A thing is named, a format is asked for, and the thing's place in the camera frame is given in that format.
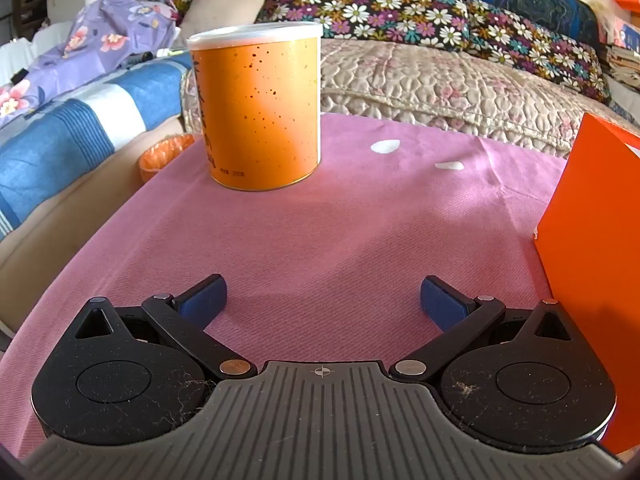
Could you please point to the orange speckled canister white lid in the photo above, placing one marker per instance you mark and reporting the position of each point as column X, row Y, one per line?
column 255, row 110

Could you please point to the beige pillow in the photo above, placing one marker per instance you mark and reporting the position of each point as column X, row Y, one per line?
column 220, row 5

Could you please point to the beige quilted bedspread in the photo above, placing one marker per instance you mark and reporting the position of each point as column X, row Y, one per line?
column 425, row 85

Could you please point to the orange cardboard box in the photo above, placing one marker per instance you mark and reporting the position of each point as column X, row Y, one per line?
column 592, row 260

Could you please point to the orange waste bin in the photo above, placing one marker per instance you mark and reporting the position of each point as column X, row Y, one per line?
column 160, row 155

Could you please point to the floral daisy pillow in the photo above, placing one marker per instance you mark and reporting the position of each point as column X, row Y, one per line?
column 535, row 47
column 370, row 10

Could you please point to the pink tablecloth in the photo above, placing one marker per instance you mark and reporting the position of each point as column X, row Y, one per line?
column 325, row 235

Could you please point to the purple floral cloth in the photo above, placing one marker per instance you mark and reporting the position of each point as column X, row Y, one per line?
column 95, row 35

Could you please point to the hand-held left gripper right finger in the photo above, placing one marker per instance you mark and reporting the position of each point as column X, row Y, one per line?
column 440, row 305

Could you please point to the stack of books and papers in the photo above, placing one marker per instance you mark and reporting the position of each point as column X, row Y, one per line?
column 622, row 60

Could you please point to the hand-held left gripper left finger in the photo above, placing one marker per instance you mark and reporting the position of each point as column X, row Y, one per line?
column 202, row 305

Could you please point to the beige sofa seat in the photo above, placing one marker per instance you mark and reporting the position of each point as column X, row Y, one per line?
column 60, row 225

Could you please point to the blue striped blanket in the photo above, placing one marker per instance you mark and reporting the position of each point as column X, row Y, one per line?
column 75, row 130

